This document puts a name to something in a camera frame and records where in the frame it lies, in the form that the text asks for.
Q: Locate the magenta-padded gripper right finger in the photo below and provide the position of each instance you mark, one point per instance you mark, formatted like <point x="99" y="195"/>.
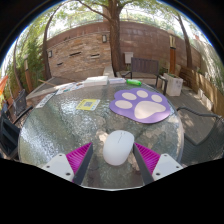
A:
<point x="148" y="160"/>

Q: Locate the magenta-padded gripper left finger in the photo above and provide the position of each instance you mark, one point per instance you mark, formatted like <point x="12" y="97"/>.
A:
<point x="78" y="160"/>

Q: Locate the white computer mouse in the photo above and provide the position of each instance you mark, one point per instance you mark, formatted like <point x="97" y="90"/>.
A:
<point x="117" y="148"/>

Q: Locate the purple paw-shaped mouse pad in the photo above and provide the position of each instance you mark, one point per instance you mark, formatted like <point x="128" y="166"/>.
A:
<point x="143" y="108"/>

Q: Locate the yellow square card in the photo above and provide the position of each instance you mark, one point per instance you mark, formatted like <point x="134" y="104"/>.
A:
<point x="88" y="104"/>

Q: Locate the black metal chair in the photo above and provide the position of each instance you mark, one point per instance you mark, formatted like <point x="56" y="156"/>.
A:
<point x="8" y="136"/>
<point x="213" y="140"/>

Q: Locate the long white printed card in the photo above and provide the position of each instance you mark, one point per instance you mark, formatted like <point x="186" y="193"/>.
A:
<point x="45" y="100"/>

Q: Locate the colourful printed leaflet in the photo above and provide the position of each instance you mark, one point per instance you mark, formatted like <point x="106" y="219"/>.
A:
<point x="68" y="88"/>

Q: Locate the concrete raised bed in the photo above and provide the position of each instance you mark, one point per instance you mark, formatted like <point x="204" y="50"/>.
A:
<point x="50" y="86"/>

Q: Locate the white planter box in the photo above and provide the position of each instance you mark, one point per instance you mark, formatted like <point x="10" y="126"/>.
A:
<point x="174" y="85"/>

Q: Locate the black mesh-back chair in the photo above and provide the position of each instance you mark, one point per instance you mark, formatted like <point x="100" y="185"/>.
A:
<point x="20" y="101"/>

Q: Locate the small white-blue booklet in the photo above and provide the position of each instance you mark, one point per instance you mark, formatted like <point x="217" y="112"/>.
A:
<point x="117" y="80"/>

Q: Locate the dark slatted armchair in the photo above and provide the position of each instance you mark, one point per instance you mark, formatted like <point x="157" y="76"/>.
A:
<point x="144" y="65"/>

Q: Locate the orange fabric canopy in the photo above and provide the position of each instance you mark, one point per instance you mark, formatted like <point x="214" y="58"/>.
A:
<point x="2" y="85"/>

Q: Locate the thick tree trunk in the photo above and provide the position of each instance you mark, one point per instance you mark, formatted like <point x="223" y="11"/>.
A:
<point x="115" y="43"/>

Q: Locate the white wall utility box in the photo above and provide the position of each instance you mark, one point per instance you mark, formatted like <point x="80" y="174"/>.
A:
<point x="128" y="57"/>

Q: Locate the brown wooden post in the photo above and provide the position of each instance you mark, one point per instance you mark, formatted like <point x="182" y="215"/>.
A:
<point x="172" y="56"/>

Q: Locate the black wall lamp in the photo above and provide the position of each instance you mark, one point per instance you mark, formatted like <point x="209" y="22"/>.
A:
<point x="50" y="53"/>
<point x="104" y="38"/>

